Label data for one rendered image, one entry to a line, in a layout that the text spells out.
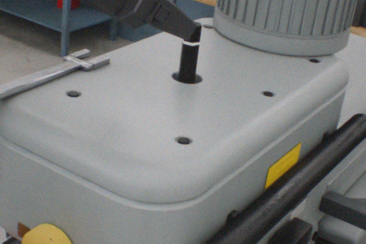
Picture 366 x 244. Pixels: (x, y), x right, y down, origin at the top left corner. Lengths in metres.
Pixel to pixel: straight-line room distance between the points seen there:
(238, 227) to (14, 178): 0.24
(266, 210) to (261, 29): 0.29
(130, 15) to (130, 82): 0.14
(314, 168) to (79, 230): 0.31
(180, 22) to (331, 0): 0.29
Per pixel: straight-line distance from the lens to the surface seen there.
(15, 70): 5.59
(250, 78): 0.84
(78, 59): 0.81
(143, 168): 0.62
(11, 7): 6.34
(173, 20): 0.69
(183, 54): 0.79
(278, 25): 0.92
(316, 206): 1.12
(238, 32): 0.94
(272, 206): 0.75
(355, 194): 1.31
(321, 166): 0.85
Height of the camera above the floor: 2.20
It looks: 25 degrees down
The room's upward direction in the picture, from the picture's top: 7 degrees clockwise
